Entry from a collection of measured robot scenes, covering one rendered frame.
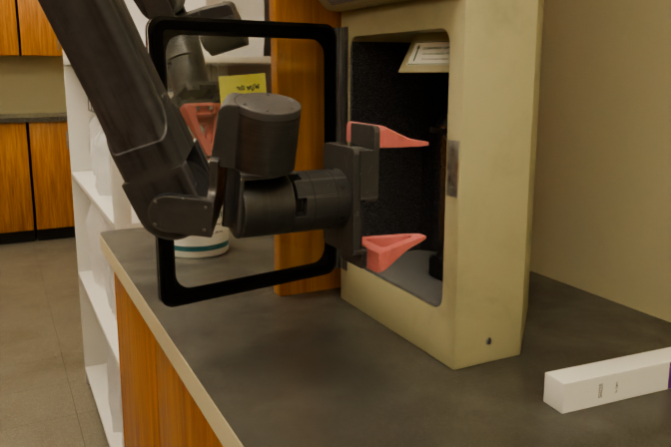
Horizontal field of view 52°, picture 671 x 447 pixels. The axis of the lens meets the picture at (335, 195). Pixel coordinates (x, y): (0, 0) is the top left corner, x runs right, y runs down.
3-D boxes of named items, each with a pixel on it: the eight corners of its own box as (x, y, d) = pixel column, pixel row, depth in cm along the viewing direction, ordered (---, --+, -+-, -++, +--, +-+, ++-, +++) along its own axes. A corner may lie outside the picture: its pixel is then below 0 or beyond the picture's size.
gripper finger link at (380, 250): (443, 195, 67) (359, 202, 63) (441, 264, 68) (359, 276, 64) (405, 184, 73) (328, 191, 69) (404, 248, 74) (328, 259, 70)
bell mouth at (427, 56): (471, 72, 109) (472, 37, 108) (551, 73, 93) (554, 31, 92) (375, 72, 101) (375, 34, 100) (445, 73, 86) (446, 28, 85)
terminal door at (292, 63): (335, 272, 113) (335, 24, 106) (161, 309, 95) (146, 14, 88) (334, 270, 113) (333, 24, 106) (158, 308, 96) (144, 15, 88)
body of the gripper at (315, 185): (371, 147, 63) (298, 151, 59) (370, 254, 64) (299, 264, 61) (339, 141, 68) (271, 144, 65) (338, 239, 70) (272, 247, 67)
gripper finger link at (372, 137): (445, 123, 66) (360, 127, 62) (443, 196, 67) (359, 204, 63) (407, 119, 72) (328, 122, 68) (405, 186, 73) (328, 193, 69)
